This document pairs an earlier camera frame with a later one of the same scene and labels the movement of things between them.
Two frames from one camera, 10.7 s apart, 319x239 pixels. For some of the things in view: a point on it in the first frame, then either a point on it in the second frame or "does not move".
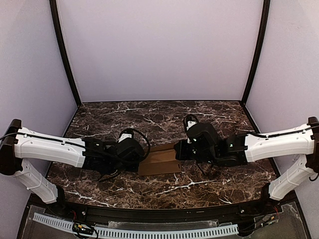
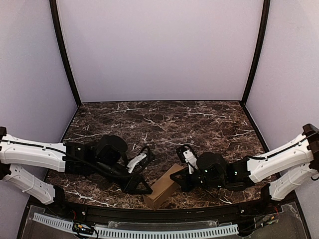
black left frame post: x=53 y=4 does not move
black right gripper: x=180 y=151 -> x=187 y=179
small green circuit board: x=82 y=228 does not move
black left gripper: x=134 y=166 -> x=128 y=180
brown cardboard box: x=160 y=160 -> x=163 y=188
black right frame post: x=265 y=19 does not move
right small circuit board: x=270 y=219 does not move
